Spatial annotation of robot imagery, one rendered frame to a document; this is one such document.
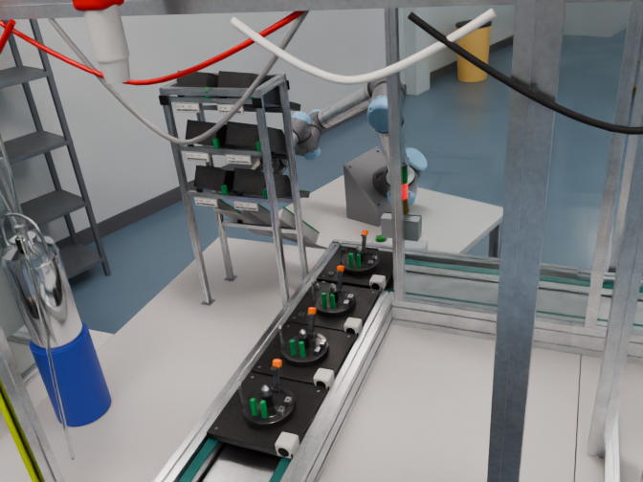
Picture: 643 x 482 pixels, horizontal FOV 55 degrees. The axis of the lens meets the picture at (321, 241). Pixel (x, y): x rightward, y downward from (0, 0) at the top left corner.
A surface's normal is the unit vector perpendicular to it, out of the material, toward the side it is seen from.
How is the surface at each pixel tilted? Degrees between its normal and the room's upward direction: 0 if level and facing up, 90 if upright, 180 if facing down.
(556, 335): 90
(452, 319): 90
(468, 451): 0
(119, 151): 90
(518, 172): 90
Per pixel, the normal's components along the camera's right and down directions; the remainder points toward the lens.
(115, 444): -0.08, -0.88
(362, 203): -0.64, 0.42
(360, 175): 0.49, -0.43
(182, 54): 0.76, 0.25
